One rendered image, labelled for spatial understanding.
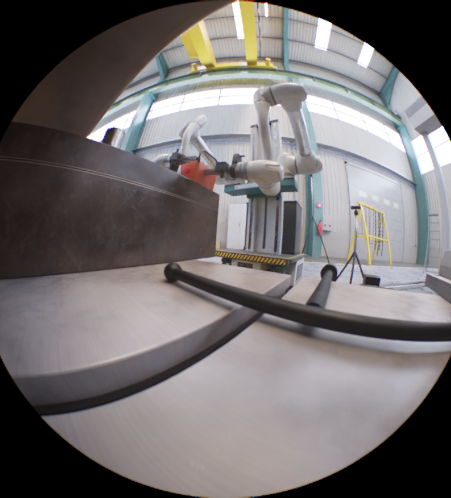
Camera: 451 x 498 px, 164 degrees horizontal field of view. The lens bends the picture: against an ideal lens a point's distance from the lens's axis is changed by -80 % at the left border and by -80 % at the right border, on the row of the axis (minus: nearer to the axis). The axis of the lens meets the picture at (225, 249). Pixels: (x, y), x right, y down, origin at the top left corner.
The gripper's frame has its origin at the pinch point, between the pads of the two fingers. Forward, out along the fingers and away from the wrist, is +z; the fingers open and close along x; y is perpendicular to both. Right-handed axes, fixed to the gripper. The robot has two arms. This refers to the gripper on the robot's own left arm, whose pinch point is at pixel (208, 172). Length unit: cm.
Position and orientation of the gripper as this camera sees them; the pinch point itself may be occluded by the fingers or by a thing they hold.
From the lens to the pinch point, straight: 85.4
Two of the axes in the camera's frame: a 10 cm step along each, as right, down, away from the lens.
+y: -1.7, 9.8, 1.1
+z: -8.7, -2.1, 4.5
